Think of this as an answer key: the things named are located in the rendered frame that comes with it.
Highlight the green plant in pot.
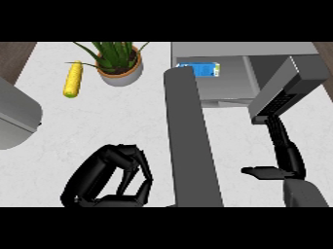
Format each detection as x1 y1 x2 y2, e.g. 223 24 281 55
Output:
65 42 152 88

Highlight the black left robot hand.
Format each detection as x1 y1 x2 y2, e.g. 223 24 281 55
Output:
61 143 155 208

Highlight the dark grey microwave door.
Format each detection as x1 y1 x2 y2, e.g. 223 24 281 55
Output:
163 66 226 208

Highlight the yellow corn cob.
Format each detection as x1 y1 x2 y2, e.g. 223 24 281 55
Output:
62 59 84 99

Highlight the grey microwave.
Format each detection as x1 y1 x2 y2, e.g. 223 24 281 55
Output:
171 42 332 126

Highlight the blue milk carton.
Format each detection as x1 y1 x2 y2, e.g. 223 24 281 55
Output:
176 61 223 78

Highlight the rounded grey appliance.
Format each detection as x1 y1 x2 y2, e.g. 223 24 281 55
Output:
0 63 44 151

